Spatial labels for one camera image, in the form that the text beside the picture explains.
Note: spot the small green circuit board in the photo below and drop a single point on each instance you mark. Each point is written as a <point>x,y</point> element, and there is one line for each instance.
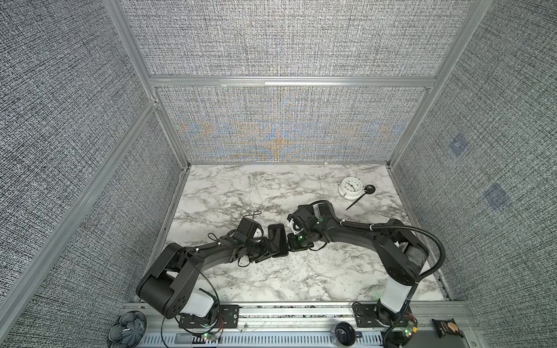
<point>210,337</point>

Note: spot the black screen purple phone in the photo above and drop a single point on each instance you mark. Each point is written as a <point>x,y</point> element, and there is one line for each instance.
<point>323,209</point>

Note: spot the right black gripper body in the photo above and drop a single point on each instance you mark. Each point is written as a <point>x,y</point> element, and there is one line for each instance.
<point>299,241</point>

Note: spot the black phone case front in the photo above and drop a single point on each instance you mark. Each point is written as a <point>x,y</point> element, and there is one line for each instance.
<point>277,240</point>

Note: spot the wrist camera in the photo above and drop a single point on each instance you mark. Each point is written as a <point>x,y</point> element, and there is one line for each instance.
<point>304,217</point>
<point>246,230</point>

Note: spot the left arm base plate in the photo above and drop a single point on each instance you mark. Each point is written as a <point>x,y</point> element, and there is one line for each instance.
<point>227,317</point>

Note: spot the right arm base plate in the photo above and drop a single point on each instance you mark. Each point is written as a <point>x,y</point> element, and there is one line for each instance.
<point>365,315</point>

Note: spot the black fan left corner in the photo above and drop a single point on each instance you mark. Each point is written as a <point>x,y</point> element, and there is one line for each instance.
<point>128,331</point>

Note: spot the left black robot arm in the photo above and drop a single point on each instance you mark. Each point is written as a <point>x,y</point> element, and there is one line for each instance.
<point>169,284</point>

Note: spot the right green circuit board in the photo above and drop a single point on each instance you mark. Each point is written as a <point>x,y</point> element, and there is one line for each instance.
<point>410,328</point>

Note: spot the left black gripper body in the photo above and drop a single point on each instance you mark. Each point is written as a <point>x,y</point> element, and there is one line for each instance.
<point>257,251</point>

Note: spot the black round knob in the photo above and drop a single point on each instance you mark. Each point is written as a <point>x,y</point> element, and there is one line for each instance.
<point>345,335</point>

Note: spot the aluminium front rail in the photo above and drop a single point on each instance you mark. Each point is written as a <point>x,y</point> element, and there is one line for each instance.
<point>309,324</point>

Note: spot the snack packet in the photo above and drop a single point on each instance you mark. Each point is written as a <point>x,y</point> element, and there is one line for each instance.
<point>446,328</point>

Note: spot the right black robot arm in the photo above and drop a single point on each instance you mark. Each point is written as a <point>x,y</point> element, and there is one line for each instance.
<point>401,252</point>

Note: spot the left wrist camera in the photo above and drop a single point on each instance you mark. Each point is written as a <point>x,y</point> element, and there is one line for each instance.
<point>246,230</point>

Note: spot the black round-head spoon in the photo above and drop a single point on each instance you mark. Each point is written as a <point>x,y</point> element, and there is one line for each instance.
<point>368,190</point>

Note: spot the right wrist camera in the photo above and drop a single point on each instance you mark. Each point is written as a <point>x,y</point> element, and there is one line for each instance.
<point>304,217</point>

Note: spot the white round clock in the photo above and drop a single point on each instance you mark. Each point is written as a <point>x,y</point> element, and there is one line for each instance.
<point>350,188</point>

